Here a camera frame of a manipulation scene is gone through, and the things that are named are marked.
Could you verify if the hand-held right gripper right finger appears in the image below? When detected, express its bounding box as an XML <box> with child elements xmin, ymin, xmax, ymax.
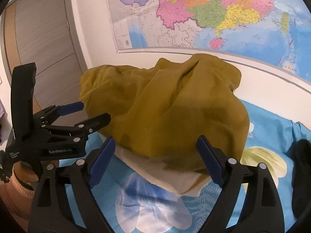
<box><xmin>196</xmin><ymin>135</ymin><xmax>285</xmax><ymax>233</ymax></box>

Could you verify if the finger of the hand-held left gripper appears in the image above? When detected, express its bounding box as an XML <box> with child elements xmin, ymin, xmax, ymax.
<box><xmin>42</xmin><ymin>112</ymin><xmax>112</xmax><ymax>143</ymax></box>
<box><xmin>33</xmin><ymin>101</ymin><xmax>85</xmax><ymax>127</ymax></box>

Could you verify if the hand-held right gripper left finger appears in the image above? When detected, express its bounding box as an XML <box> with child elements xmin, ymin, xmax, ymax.
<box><xmin>27</xmin><ymin>136</ymin><xmax>116</xmax><ymax>233</ymax></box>

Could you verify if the olive green jacket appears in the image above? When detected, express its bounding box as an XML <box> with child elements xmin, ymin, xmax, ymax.
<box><xmin>79</xmin><ymin>53</ymin><xmax>251</xmax><ymax>196</ymax></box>

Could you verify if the cream garment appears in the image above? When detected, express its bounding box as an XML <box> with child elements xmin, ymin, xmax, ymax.
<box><xmin>114</xmin><ymin>146</ymin><xmax>209</xmax><ymax>196</ymax></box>

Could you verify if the blue floral bedsheet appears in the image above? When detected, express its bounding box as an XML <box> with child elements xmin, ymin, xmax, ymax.
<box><xmin>56</xmin><ymin>97</ymin><xmax>311</xmax><ymax>233</ymax></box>

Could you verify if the grey wardrobe door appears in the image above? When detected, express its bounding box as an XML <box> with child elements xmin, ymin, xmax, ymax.
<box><xmin>3</xmin><ymin>0</ymin><xmax>88</xmax><ymax>112</ymax></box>

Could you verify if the black garment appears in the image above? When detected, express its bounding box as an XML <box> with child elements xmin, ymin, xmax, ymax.
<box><xmin>290</xmin><ymin>139</ymin><xmax>311</xmax><ymax>220</ymax></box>

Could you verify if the colourful wall map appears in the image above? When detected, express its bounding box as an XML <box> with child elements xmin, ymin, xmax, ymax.
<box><xmin>107</xmin><ymin>0</ymin><xmax>311</xmax><ymax>85</ymax></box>

